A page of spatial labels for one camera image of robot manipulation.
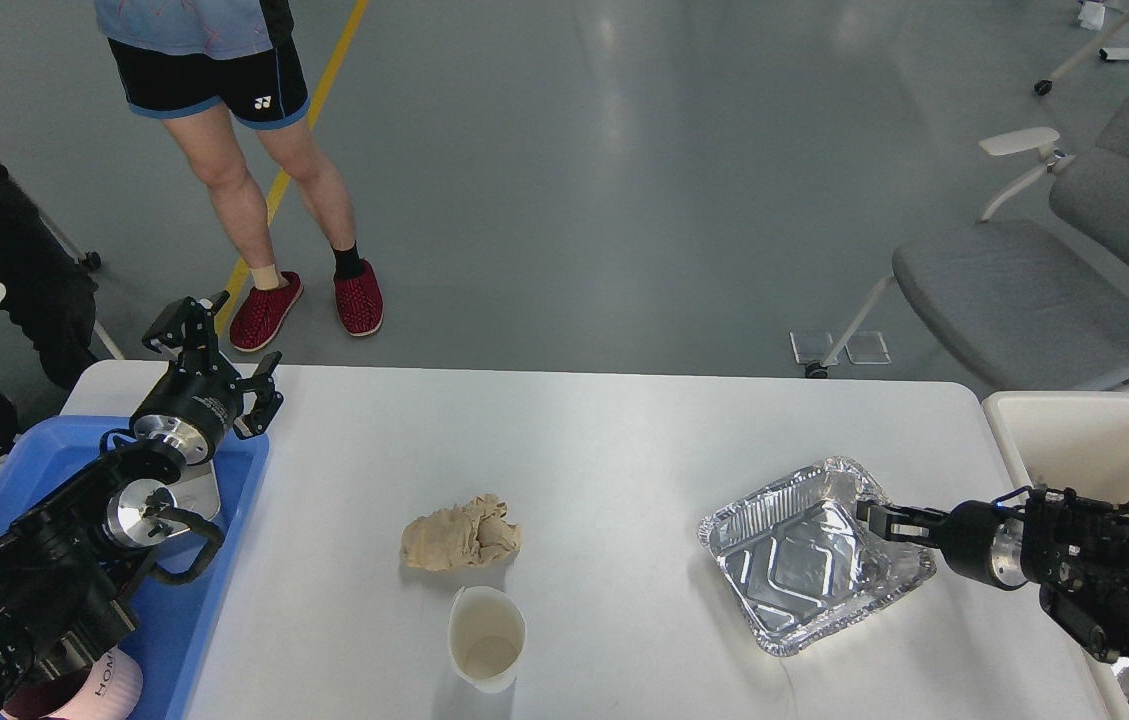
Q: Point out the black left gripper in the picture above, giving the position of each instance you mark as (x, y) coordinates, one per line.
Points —
(201, 399)

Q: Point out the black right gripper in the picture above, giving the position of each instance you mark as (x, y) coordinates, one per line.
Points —
(978, 540)

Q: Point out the aluminium foil tray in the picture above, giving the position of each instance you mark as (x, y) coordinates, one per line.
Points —
(801, 565)

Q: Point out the stainless steel tray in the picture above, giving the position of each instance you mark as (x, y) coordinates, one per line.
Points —
(197, 491)

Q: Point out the pink ribbed mug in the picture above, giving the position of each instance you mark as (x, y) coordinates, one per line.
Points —
(109, 689)

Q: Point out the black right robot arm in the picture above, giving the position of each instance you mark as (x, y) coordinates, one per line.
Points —
(1075, 549)

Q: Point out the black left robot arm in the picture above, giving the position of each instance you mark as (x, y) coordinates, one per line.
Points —
(71, 564)

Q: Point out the cream plastic bin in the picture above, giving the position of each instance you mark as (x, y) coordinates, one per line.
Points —
(1076, 440)

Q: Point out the blue plastic bin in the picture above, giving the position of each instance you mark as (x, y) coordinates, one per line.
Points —
(175, 621)

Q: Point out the grey office chair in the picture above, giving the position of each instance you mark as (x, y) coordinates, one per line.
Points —
(1015, 305)

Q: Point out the crumpled brown paper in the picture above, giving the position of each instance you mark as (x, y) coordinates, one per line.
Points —
(472, 535)

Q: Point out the white paper cup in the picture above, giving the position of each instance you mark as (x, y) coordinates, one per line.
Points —
(487, 634)

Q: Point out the distant white chair base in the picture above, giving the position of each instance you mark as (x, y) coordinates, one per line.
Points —
(1094, 45)

